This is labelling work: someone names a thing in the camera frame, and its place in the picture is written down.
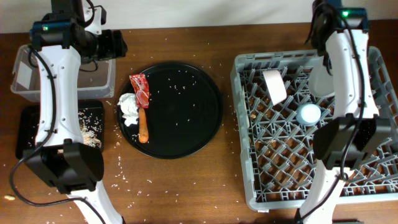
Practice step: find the black rectangular tray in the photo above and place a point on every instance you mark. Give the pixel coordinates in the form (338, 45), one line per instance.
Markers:
(92, 110)

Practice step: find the grey dishwasher rack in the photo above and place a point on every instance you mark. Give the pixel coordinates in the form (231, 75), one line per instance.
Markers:
(277, 160)

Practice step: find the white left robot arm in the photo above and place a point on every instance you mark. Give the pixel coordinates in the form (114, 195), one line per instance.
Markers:
(68, 37)

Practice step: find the white tissue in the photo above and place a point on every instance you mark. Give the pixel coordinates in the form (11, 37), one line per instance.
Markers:
(128, 106)

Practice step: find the orange carrot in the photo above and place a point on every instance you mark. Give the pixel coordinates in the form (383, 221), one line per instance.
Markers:
(143, 130)

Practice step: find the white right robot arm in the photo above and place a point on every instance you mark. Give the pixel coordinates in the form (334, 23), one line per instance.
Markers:
(340, 35)

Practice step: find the peanut on table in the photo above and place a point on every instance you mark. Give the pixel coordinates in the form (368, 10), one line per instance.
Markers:
(9, 197)

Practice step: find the round black tray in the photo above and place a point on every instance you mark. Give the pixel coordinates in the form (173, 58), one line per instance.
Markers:
(184, 114)

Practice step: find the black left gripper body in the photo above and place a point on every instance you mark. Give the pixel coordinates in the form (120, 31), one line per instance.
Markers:
(105, 46)

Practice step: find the rice and food waste pile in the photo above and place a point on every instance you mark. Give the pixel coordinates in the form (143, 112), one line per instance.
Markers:
(90, 137)

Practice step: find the light blue plastic cup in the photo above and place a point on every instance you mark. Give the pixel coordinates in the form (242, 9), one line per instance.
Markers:
(308, 114)

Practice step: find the grey round plate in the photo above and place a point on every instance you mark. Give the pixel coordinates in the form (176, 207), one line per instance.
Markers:
(320, 83)

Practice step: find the red snack wrapper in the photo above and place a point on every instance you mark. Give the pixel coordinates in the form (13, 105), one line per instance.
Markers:
(141, 89)

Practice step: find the clear plastic bin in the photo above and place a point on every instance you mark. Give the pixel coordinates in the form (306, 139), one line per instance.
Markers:
(93, 83)

